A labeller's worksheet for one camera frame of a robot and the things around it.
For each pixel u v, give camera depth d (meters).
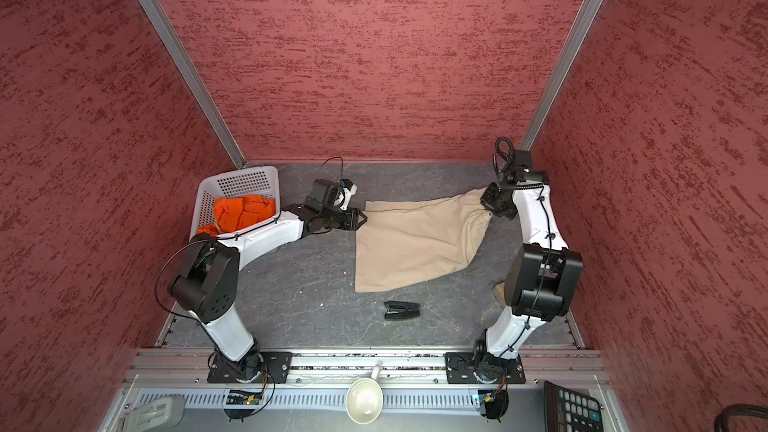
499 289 0.85
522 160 0.71
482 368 0.68
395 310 0.87
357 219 0.84
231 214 0.97
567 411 0.68
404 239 0.98
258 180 1.07
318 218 0.71
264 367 0.74
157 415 0.65
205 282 0.47
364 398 0.70
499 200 0.74
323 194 0.73
